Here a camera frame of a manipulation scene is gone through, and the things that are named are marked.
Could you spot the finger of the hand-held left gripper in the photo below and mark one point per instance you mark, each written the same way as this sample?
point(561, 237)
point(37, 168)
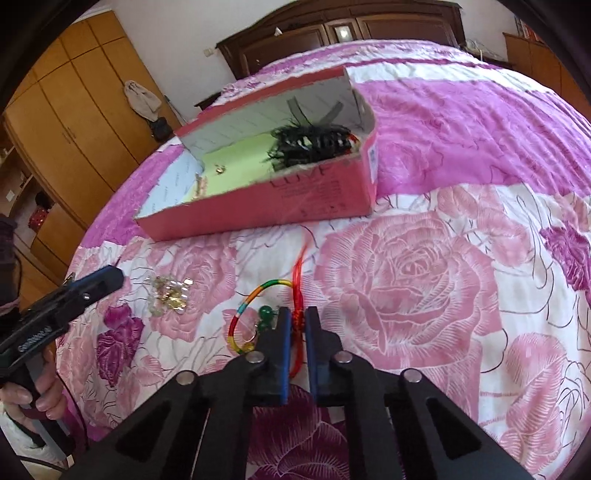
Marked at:
point(101, 275)
point(87, 293)

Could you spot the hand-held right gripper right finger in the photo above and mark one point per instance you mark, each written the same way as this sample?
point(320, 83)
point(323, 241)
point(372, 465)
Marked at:
point(316, 355)

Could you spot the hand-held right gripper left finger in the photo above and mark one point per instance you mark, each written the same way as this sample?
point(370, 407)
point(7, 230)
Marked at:
point(282, 355)

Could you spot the rose gold hair clip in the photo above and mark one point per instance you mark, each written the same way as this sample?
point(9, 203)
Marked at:
point(201, 184)

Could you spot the pink cardboard box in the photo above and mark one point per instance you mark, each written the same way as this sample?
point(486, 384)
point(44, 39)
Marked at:
point(286, 198)

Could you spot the gold flower earring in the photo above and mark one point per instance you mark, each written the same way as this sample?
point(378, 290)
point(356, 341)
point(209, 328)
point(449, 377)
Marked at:
point(219, 170)

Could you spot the black feather hair accessory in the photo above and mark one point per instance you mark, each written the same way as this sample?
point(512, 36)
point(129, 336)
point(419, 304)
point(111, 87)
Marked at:
point(304, 143)

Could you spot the person's left hand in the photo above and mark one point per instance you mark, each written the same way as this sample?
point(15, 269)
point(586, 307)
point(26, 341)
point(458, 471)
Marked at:
point(46, 397)

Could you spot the open wooden shelf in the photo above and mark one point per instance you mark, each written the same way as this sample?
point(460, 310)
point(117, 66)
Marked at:
point(23, 194)

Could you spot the small black bag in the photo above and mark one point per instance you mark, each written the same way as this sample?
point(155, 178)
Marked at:
point(160, 129)

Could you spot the wooden wardrobe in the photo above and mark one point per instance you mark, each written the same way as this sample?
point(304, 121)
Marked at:
point(78, 115)

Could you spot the beige cloth bag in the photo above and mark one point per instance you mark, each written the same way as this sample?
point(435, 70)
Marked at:
point(141, 101)

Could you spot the green paper sheet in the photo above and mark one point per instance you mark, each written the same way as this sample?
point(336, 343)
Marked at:
point(240, 161)

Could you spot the thin white stick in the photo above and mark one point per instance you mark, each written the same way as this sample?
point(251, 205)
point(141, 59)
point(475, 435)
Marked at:
point(174, 110)

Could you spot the dark wooden headboard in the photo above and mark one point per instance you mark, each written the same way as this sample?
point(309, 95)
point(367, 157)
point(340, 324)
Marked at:
point(323, 32)

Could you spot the wooden low cabinet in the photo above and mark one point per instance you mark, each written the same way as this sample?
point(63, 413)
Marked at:
point(540, 64)

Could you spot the row of books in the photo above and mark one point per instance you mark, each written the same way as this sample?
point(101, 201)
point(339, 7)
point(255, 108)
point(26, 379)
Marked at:
point(528, 27)

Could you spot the white wall switch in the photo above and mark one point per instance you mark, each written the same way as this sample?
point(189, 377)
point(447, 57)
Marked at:
point(210, 51)

